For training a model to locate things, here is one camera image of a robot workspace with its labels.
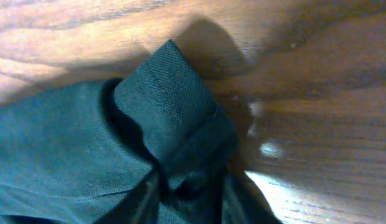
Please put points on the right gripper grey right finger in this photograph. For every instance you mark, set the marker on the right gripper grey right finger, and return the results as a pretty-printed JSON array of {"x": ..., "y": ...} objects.
[{"x": 243, "y": 202}]

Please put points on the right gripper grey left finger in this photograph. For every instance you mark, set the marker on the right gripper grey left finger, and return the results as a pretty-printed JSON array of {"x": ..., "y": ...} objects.
[{"x": 140, "y": 206}]

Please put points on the black t-shirt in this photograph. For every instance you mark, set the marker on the black t-shirt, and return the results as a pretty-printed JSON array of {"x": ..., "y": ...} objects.
[{"x": 72, "y": 154}]

